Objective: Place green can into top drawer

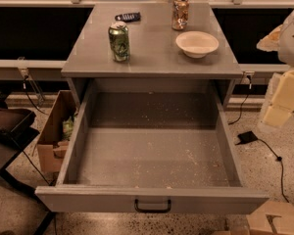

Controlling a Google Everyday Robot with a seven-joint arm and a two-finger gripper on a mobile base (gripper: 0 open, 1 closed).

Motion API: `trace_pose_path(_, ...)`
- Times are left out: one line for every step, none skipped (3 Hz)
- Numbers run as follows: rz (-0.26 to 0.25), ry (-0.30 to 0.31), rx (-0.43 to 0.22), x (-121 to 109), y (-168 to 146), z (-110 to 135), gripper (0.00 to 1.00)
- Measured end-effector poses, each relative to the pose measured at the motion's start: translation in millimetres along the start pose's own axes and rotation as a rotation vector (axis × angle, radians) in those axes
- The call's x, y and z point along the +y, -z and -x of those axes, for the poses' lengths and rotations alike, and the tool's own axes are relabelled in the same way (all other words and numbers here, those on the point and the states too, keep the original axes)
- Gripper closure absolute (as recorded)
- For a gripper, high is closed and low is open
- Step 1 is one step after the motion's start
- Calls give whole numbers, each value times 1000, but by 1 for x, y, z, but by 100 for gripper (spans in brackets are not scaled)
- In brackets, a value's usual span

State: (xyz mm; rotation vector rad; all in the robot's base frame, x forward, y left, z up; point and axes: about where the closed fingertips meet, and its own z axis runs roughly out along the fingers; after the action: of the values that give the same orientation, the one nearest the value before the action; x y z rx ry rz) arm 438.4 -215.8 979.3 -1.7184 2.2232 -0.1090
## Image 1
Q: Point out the cardboard box left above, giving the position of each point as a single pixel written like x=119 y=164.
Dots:
x=51 y=146

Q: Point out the black drawer handle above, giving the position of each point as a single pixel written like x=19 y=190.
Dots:
x=144 y=207

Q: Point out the black chair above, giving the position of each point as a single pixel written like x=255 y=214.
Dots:
x=15 y=136

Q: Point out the cardboard box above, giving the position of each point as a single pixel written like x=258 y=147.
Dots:
x=51 y=146
x=271 y=218

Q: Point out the white bowl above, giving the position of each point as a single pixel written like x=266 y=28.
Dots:
x=197 y=44

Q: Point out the cardboard box bottom right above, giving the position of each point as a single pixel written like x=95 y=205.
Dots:
x=271 y=218

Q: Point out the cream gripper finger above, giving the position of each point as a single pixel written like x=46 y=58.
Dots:
x=278 y=106

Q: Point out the grey cabinet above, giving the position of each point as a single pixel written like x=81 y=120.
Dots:
x=153 y=52

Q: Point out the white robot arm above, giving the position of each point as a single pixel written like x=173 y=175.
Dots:
x=281 y=40

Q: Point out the orange soda can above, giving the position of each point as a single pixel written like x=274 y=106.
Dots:
x=179 y=18

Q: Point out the black power adapter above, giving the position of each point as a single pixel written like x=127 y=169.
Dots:
x=247 y=137

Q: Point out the open grey top drawer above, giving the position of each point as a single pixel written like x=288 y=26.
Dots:
x=151 y=140

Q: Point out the green chip bag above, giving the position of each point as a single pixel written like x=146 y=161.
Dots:
x=67 y=128

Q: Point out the green soda can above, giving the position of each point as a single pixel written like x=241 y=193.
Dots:
x=119 y=41

